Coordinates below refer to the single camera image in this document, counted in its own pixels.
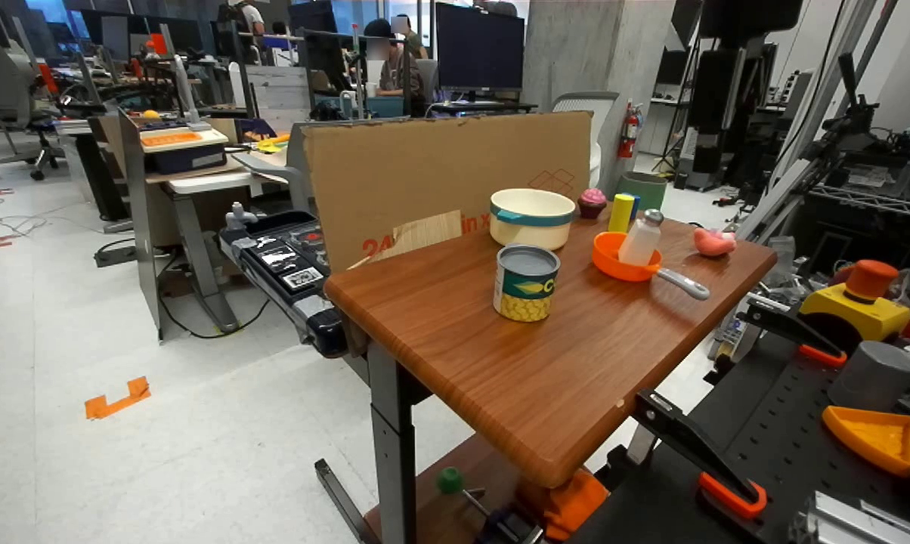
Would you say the small grey cylinder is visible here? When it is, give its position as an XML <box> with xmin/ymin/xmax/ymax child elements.
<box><xmin>826</xmin><ymin>339</ymin><xmax>910</xmax><ymax>412</ymax></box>

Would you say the orange printed bracket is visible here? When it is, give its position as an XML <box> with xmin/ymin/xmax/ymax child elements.
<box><xmin>542</xmin><ymin>466</ymin><xmax>615</xmax><ymax>540</ymax></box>

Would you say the white pot teal rim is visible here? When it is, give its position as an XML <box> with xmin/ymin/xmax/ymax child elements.
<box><xmin>486</xmin><ymin>183</ymin><xmax>582</xmax><ymax>253</ymax></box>

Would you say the green box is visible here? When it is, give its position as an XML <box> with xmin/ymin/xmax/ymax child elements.
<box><xmin>618</xmin><ymin>169</ymin><xmax>675</xmax><ymax>214</ymax></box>

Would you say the green knob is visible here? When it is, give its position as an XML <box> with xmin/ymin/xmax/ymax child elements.
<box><xmin>437</xmin><ymin>466</ymin><xmax>470</xmax><ymax>494</ymax></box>

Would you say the black monitor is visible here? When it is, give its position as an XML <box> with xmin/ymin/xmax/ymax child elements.
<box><xmin>433</xmin><ymin>4</ymin><xmax>525</xmax><ymax>101</ymax></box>

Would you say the grey table frame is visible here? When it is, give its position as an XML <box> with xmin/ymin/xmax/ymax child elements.
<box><xmin>311</xmin><ymin>341</ymin><xmax>418</xmax><ymax>544</ymax></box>

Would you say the grey office chair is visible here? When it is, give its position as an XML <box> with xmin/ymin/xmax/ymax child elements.
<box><xmin>0</xmin><ymin>17</ymin><xmax>69</xmax><ymax>183</ymax></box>

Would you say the white bottle silver cap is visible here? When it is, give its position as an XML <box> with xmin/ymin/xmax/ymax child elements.
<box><xmin>618</xmin><ymin>204</ymin><xmax>668</xmax><ymax>268</ymax></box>

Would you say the pink cupcake toy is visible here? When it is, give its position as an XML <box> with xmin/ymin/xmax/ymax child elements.
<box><xmin>576</xmin><ymin>183</ymin><xmax>610</xmax><ymax>219</ymax></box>

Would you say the black tripod equipment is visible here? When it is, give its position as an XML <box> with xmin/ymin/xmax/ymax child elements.
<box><xmin>797</xmin><ymin>47</ymin><xmax>910</xmax><ymax>295</ymax></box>

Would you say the person with short hair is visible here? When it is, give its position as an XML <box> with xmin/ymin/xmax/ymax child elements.
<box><xmin>391</xmin><ymin>8</ymin><xmax>426</xmax><ymax>56</ymax></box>

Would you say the printer with orange top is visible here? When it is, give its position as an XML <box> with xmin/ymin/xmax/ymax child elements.
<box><xmin>132</xmin><ymin>122</ymin><xmax>232</xmax><ymax>175</ymax></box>

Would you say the yellow emergency stop box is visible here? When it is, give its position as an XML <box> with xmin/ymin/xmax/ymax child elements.
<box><xmin>797</xmin><ymin>256</ymin><xmax>910</xmax><ymax>345</ymax></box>

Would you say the person in white shirt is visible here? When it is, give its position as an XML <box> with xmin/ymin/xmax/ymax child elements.
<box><xmin>214</xmin><ymin>0</ymin><xmax>269</xmax><ymax>63</ymax></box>

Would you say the grey office desk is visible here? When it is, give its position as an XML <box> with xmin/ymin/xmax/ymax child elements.
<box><xmin>119</xmin><ymin>108</ymin><xmax>260</xmax><ymax>341</ymax></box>

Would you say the silver aluminium extrusion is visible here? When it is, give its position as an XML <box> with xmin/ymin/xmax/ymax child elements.
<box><xmin>791</xmin><ymin>487</ymin><xmax>910</xmax><ymax>544</ymax></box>

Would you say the black equipment rail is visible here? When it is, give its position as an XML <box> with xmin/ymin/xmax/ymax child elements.
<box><xmin>214</xmin><ymin>204</ymin><xmax>350</xmax><ymax>360</ymax></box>

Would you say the brown cardboard sheet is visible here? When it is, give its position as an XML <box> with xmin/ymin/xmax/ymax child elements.
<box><xmin>299</xmin><ymin>108</ymin><xmax>596</xmax><ymax>274</ymax></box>

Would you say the black clamp orange handle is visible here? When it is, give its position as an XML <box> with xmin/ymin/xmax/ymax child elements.
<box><xmin>630</xmin><ymin>391</ymin><xmax>770</xmax><ymax>525</ymax></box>
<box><xmin>738</xmin><ymin>300</ymin><xmax>853</xmax><ymax>370</ymax></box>

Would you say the person in dark top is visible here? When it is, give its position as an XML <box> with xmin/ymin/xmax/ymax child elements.
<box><xmin>360</xmin><ymin>15</ymin><xmax>431</xmax><ymax>119</ymax></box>

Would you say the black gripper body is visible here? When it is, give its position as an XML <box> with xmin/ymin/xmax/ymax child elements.
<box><xmin>686</xmin><ymin>0</ymin><xmax>807</xmax><ymax>179</ymax></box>

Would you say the black perforated workbench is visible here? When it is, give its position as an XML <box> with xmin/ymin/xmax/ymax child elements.
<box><xmin>572</xmin><ymin>300</ymin><xmax>910</xmax><ymax>544</ymax></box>

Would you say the red fire extinguisher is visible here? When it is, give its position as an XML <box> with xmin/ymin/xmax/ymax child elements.
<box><xmin>618</xmin><ymin>101</ymin><xmax>643</xmax><ymax>162</ymax></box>

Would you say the yellow corn can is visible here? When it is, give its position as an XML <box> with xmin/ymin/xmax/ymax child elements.
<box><xmin>489</xmin><ymin>243</ymin><xmax>562</xmax><ymax>327</ymax></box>

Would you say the orange wedge tray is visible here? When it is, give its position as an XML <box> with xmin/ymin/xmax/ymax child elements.
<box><xmin>820</xmin><ymin>403</ymin><xmax>910</xmax><ymax>476</ymax></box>

